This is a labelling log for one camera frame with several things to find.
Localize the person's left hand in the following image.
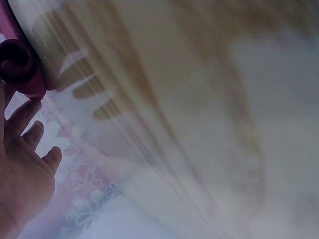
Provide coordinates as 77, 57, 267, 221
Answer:
0, 80, 62, 239

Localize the dark red cloth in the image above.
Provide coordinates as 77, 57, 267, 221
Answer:
0, 38, 47, 101

